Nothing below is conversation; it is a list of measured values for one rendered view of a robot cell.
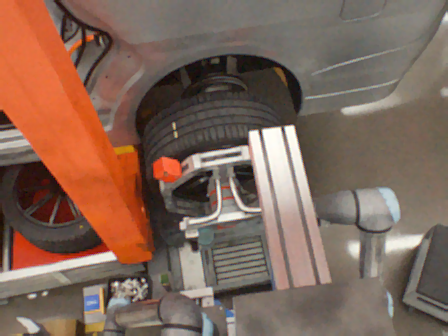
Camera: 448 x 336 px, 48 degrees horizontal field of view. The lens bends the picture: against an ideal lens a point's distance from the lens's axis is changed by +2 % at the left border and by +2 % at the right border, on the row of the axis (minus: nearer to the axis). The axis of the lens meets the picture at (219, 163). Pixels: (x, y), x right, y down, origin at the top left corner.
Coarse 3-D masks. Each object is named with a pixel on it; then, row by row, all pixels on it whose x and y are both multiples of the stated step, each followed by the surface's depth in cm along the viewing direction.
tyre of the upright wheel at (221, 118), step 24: (216, 96) 205; (240, 96) 208; (168, 120) 208; (192, 120) 202; (216, 120) 200; (240, 120) 201; (264, 120) 208; (144, 144) 223; (168, 144) 204; (192, 144) 198; (216, 144) 200; (240, 144) 204; (240, 192) 247
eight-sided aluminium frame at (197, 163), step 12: (192, 156) 200; (204, 156) 199; (216, 156) 201; (228, 156) 202; (240, 156) 199; (192, 168) 198; (204, 168) 199; (216, 168) 201; (180, 180) 204; (168, 192) 212; (168, 204) 223; (180, 204) 236; (192, 204) 239; (204, 204) 244; (252, 204) 242
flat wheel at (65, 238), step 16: (16, 176) 268; (32, 176) 280; (48, 176) 269; (0, 192) 264; (16, 192) 264; (32, 192) 284; (48, 192) 265; (64, 192) 269; (16, 208) 259; (32, 208) 262; (16, 224) 255; (32, 224) 255; (48, 224) 255; (64, 224) 254; (80, 224) 254; (32, 240) 255; (48, 240) 251; (64, 240) 251; (80, 240) 256; (96, 240) 265
